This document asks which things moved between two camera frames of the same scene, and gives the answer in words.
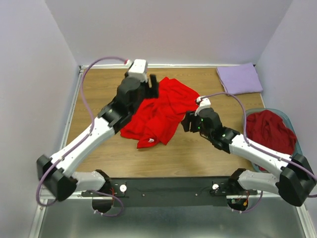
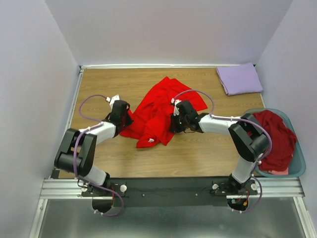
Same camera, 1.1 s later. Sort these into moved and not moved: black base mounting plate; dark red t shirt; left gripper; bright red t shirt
Moved: left gripper
Not moved: black base mounting plate; bright red t shirt; dark red t shirt
